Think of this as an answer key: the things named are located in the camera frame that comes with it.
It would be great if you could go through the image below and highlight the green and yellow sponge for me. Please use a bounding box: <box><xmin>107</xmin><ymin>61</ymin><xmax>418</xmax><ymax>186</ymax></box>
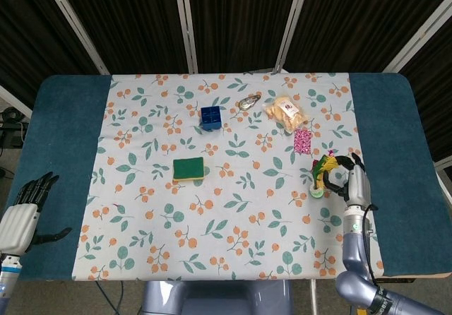
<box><xmin>172</xmin><ymin>156</ymin><xmax>206</xmax><ymax>184</ymax></box>

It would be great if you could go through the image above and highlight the black device with cables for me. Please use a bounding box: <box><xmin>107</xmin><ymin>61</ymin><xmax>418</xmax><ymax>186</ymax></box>
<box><xmin>0</xmin><ymin>105</ymin><xmax>30</xmax><ymax>147</ymax></box>

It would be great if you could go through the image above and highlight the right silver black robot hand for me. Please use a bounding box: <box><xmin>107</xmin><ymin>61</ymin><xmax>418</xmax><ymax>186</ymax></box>
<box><xmin>323</xmin><ymin>153</ymin><xmax>371</xmax><ymax>206</ymax></box>

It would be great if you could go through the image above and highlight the pink patterned packet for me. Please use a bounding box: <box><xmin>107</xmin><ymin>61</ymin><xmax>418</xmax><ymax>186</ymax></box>
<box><xmin>293</xmin><ymin>128</ymin><xmax>314</xmax><ymax>155</ymax></box>

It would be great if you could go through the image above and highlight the blue cube block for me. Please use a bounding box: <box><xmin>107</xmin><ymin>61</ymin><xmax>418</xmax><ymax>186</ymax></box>
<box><xmin>199</xmin><ymin>105</ymin><xmax>222</xmax><ymax>131</ymax></box>

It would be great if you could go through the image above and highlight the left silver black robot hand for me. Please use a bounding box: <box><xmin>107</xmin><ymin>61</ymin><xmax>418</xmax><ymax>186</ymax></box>
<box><xmin>0</xmin><ymin>172</ymin><xmax>73</xmax><ymax>255</ymax></box>

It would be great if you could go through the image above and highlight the floral fruit print tablecloth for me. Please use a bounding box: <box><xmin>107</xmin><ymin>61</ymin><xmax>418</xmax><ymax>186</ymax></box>
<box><xmin>72</xmin><ymin>71</ymin><xmax>386</xmax><ymax>282</ymax></box>

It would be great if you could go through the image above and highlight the oval metal trinket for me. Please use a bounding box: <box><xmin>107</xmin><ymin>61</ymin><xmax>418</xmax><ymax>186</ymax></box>
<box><xmin>237</xmin><ymin>94</ymin><xmax>263</xmax><ymax>111</ymax></box>

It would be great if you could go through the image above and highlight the dark folding screen panel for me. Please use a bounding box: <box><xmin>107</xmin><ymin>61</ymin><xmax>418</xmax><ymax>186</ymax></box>
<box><xmin>40</xmin><ymin>0</ymin><xmax>195</xmax><ymax>75</ymax></box>
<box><xmin>275</xmin><ymin>0</ymin><xmax>452</xmax><ymax>74</ymax></box>
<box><xmin>0</xmin><ymin>0</ymin><xmax>107</xmax><ymax>99</ymax></box>
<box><xmin>172</xmin><ymin>0</ymin><xmax>311</xmax><ymax>74</ymax></box>
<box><xmin>383</xmin><ymin>0</ymin><xmax>452</xmax><ymax>164</ymax></box>

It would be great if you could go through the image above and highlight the teal blue table cover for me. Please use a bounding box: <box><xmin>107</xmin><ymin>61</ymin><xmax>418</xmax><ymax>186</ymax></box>
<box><xmin>11</xmin><ymin>73</ymin><xmax>443</xmax><ymax>283</ymax></box>

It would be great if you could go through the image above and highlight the white table leg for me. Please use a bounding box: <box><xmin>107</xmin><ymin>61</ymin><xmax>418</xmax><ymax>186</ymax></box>
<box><xmin>309</xmin><ymin>279</ymin><xmax>318</xmax><ymax>315</ymax></box>

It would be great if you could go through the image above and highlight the clear bag of crackers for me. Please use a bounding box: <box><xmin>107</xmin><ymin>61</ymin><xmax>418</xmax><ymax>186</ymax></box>
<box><xmin>261</xmin><ymin>95</ymin><xmax>310</xmax><ymax>134</ymax></box>

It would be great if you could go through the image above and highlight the yellow green toy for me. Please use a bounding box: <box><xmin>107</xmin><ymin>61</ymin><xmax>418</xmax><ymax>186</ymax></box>
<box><xmin>309</xmin><ymin>149</ymin><xmax>340</xmax><ymax>199</ymax></box>

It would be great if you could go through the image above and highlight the grey-blue robot torso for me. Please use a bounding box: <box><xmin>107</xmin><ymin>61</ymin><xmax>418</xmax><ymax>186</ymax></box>
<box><xmin>140</xmin><ymin>279</ymin><xmax>295</xmax><ymax>315</ymax></box>

